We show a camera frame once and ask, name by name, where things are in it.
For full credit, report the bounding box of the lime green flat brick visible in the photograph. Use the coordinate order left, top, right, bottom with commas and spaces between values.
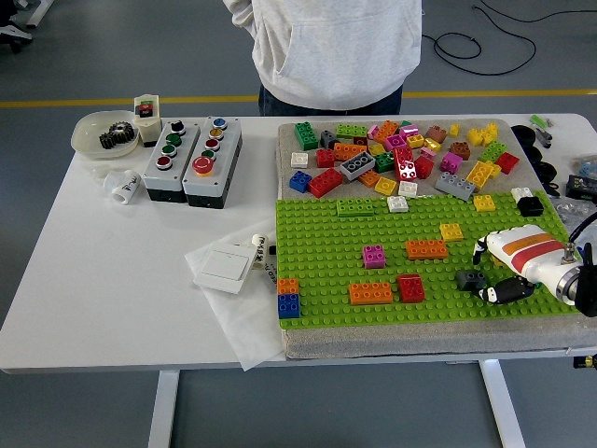
335, 197, 376, 218

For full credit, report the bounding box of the white tissue paper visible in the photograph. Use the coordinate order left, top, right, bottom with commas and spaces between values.
184, 218, 286, 372

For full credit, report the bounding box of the grey four-button control box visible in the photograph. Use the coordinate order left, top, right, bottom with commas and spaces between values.
142, 119, 201, 204

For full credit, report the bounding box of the black floor cable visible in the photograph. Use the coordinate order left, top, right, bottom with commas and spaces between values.
419, 0, 597, 77

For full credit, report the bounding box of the white wall switch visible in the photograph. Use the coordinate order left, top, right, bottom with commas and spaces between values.
192, 242, 257, 295

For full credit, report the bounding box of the white plastic bowl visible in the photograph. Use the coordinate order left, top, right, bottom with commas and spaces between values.
70, 109, 141, 161

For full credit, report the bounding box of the cream switch box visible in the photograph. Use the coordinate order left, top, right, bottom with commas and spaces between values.
132, 93, 163, 148

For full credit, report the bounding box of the red eight-stud brick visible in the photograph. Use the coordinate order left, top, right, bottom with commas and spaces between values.
393, 146, 417, 182
307, 167, 344, 198

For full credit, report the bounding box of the grey emergency-stop control box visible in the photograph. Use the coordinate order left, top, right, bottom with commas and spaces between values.
180, 116, 243, 210

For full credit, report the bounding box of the white table leg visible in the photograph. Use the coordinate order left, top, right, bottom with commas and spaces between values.
479, 358, 527, 448
147, 371, 181, 448

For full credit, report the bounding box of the clear bag of screws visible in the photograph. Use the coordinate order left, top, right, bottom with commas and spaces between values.
557, 195, 597, 244

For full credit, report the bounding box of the blue four-stud brick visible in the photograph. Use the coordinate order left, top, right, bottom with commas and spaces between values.
276, 292, 300, 320
288, 170, 312, 193

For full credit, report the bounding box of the magenta four-stud brick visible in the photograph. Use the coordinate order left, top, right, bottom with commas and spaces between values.
362, 244, 387, 270

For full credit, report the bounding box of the person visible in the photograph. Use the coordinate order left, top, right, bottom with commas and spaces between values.
222, 0, 423, 118

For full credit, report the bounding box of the green baseplate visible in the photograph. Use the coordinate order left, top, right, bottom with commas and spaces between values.
273, 189, 584, 329

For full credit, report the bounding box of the white desk leg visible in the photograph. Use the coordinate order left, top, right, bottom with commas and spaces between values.
25, 0, 53, 27

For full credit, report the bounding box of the black strap bundle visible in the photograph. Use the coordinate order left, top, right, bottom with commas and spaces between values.
509, 123, 562, 198

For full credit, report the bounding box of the light grey eight-stud brick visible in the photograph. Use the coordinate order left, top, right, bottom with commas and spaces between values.
434, 172, 477, 202

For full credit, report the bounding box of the orange eight-stud brick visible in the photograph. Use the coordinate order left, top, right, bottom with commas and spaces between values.
332, 142, 368, 162
404, 238, 449, 261
348, 281, 394, 306

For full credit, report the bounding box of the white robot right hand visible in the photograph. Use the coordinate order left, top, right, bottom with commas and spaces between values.
472, 223, 582, 305

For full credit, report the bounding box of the black brick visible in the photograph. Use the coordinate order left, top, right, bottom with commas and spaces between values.
516, 196, 545, 218

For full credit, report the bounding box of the dark grey two-stud brick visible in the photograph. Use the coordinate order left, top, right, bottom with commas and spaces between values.
454, 269, 487, 291

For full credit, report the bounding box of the blue plastic packet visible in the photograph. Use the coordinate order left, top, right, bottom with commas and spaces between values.
569, 156, 597, 178

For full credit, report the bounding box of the white printed tube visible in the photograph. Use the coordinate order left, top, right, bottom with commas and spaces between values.
249, 231, 272, 272

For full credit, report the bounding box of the yellow eight-stud brick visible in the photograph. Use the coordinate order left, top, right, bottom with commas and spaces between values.
465, 161, 494, 191

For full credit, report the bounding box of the grey upturned brick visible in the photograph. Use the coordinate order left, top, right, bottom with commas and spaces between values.
339, 153, 377, 182

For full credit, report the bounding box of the white pipe tee fitting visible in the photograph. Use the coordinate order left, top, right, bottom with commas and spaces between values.
103, 169, 143, 206

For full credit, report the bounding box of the red six-stud brick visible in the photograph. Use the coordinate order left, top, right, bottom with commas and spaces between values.
396, 273, 425, 303

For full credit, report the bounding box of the black printed box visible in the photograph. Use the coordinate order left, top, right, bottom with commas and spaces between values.
564, 175, 597, 203

